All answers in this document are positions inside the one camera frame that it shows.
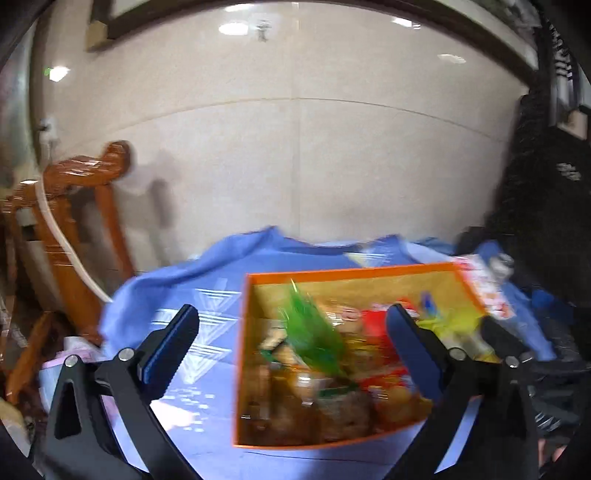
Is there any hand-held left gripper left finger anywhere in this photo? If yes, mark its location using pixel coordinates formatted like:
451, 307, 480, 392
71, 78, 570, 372
46, 304, 206, 480

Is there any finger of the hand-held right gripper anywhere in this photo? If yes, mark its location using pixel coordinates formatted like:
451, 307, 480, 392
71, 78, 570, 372
479, 315, 536, 365
530, 288, 573, 319

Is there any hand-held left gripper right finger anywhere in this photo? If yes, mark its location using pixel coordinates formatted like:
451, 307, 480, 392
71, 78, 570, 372
385, 304, 541, 480

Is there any orange cardboard box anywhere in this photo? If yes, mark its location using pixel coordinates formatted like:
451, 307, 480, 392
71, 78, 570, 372
231, 262, 490, 450

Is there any pile of snack packets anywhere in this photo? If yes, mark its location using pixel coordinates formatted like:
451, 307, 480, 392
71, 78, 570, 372
249, 295, 490, 444

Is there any green candy packet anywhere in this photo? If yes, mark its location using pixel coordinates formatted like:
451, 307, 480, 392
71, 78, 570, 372
261, 279, 356, 379

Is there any floral tissue pack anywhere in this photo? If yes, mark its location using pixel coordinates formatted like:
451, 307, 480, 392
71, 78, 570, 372
455, 254, 518, 321

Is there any silver drink can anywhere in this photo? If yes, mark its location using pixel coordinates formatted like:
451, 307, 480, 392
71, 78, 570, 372
487, 253, 515, 282

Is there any blue patterned tablecloth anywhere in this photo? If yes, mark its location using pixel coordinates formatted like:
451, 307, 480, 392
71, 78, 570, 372
39, 226, 559, 480

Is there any dark carved wooden sofa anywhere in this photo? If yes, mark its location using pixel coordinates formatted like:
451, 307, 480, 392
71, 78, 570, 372
455, 0, 591, 370

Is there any carved wooden chair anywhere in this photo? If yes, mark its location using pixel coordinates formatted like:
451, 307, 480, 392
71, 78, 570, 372
0, 141, 137, 407

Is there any wide framed landscape painting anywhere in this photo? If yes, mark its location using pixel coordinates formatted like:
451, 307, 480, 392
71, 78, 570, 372
85, 0, 541, 84

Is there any white power cable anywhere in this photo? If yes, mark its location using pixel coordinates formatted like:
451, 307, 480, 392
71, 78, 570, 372
34, 178, 114, 303

